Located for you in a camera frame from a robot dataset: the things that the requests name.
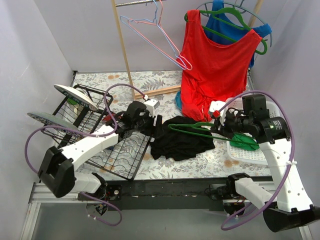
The teal dish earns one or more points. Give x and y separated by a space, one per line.
178 101

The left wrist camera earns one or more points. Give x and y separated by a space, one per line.
151 105

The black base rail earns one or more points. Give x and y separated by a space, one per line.
168 194

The grey patterned plate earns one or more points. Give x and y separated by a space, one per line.
61 125

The green hanger with tops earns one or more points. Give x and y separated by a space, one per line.
227 10

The blue tank top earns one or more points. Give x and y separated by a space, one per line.
230 31

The red tank top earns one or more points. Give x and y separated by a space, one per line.
218 71

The green garment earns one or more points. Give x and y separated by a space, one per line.
243 141

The black tank top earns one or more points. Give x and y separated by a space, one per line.
178 145

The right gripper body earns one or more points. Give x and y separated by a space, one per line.
223 124

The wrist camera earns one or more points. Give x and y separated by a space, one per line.
151 105
216 112

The white green rimmed plate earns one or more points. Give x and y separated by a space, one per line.
76 96

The black wire dish rack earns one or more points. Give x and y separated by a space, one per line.
109 135

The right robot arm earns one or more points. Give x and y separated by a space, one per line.
289 206

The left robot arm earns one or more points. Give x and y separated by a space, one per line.
58 170

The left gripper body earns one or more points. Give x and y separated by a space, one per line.
152 125

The red bowl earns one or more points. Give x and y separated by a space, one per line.
107 118

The white plastic basket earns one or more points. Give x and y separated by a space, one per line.
255 156

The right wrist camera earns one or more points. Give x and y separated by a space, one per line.
216 112

